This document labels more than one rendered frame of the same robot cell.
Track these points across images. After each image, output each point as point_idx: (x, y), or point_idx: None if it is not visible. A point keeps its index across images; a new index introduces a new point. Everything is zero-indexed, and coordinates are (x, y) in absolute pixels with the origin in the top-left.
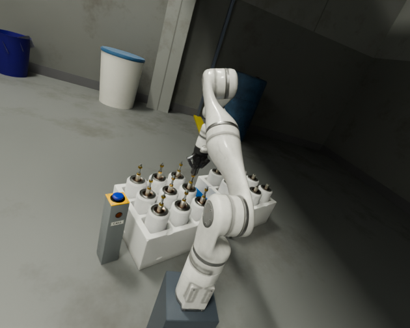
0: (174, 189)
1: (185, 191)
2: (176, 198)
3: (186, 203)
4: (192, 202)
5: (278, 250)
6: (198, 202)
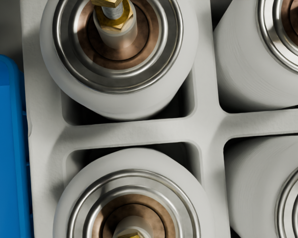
0: (288, 231)
1: (188, 195)
2: None
3: (274, 29)
4: (194, 59)
5: None
6: (165, 17)
